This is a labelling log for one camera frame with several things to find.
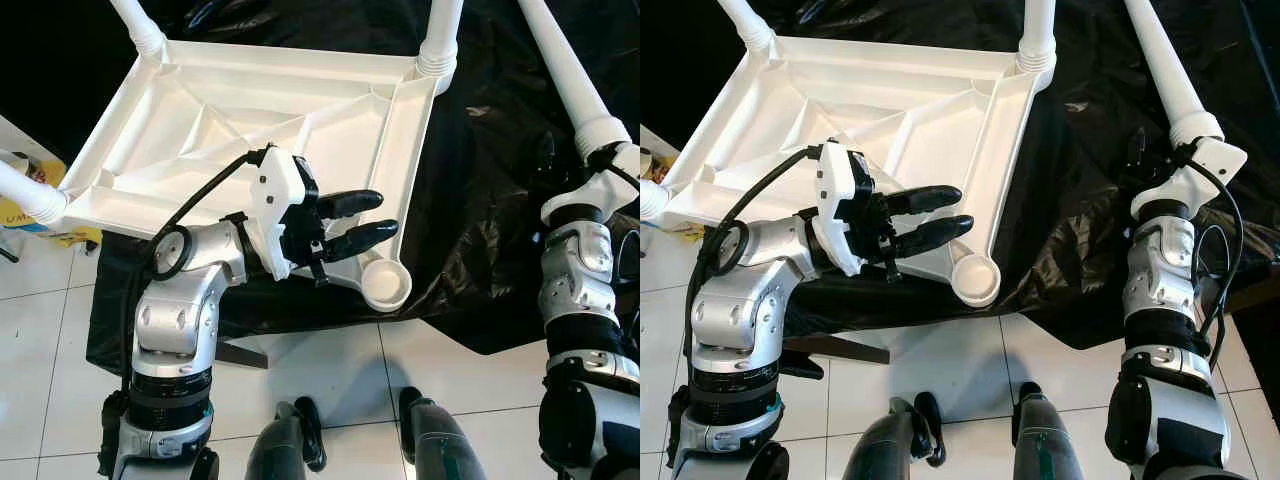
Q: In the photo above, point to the black shiny table cloth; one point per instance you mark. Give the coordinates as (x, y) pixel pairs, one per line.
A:
(490, 200)
(1090, 200)

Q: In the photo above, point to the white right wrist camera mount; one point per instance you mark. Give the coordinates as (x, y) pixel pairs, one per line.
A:
(1205, 175)
(600, 190)

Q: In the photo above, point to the white lidded snack cup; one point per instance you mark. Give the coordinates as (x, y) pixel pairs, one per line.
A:
(12, 160)

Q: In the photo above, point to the black door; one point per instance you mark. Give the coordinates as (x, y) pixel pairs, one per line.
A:
(670, 60)

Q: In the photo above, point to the white plastic children table top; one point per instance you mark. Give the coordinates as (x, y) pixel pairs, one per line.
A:
(860, 100)
(250, 100)

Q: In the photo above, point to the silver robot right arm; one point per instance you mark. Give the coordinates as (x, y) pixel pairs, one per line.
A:
(1160, 270)
(580, 270)

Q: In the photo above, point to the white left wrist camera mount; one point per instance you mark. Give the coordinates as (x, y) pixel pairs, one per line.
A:
(272, 195)
(838, 190)

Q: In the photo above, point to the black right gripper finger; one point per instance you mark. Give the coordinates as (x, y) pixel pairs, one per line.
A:
(1137, 155)
(546, 158)

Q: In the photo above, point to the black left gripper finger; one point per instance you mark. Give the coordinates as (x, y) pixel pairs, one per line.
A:
(925, 200)
(935, 238)
(350, 203)
(360, 240)

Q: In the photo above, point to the yellow cardboard box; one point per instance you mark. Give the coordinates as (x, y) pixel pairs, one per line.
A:
(692, 234)
(15, 216)

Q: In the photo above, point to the white plastic table leg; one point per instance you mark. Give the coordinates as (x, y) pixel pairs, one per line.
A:
(652, 200)
(135, 25)
(1038, 30)
(30, 192)
(745, 22)
(445, 30)
(565, 70)
(1165, 60)

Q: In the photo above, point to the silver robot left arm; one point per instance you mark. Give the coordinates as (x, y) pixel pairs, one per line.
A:
(735, 320)
(175, 320)

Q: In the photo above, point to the grey robot right leg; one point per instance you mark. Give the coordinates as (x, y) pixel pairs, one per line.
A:
(440, 445)
(1048, 440)

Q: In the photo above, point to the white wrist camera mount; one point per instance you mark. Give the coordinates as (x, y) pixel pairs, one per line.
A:
(600, 190)
(272, 195)
(838, 190)
(1205, 175)

